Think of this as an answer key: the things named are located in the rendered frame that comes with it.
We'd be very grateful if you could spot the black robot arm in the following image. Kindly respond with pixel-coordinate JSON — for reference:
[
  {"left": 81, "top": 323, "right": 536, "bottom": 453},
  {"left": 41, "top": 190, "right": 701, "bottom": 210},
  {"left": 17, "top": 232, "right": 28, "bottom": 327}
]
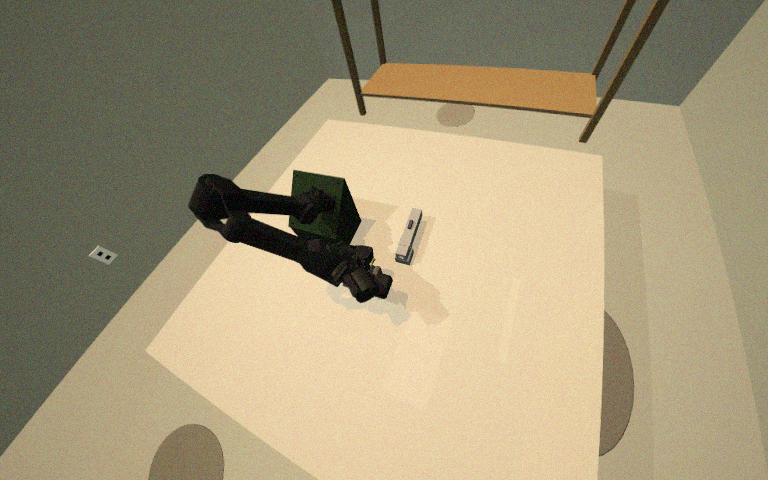
[{"left": 188, "top": 174, "right": 380, "bottom": 303}]

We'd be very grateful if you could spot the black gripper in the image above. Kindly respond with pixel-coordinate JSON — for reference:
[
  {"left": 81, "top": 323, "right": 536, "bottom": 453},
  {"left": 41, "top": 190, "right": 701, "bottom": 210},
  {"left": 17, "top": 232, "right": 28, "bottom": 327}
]
[{"left": 331, "top": 260, "right": 393, "bottom": 299}]

